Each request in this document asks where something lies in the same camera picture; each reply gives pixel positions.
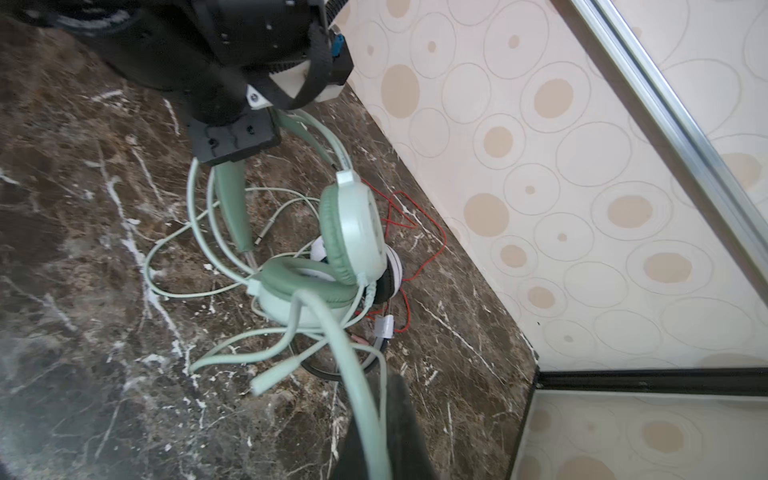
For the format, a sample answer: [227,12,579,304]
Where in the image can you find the mint green headphones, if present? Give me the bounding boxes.
[248,110,388,327]

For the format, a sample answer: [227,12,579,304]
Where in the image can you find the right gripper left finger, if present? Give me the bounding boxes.
[331,419,369,480]

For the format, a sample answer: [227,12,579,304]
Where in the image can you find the white black headphones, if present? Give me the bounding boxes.
[301,237,403,383]

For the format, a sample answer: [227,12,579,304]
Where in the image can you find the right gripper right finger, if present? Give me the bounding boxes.
[386,374,437,480]

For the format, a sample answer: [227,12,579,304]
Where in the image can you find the red headphone cable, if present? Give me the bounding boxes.
[359,178,449,335]

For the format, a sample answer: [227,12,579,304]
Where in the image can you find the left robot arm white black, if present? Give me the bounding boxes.
[1,1,354,166]

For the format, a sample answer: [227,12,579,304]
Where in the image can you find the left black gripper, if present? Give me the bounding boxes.
[190,1,353,165]

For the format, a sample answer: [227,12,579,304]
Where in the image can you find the horizontal aluminium frame bar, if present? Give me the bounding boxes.
[572,1,767,299]

